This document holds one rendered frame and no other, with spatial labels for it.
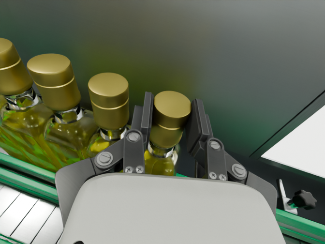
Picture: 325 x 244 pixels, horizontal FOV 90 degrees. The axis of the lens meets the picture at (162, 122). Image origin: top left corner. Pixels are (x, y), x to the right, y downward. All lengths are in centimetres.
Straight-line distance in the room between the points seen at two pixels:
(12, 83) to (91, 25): 13
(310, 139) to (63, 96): 36
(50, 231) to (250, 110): 40
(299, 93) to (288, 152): 14
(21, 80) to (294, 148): 41
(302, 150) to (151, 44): 32
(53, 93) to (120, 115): 6
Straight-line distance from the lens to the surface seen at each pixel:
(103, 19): 28
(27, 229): 41
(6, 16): 46
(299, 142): 37
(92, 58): 32
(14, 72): 22
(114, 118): 16
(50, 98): 19
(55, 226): 40
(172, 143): 16
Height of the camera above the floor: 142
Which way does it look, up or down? 48 degrees down
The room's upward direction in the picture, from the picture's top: 14 degrees clockwise
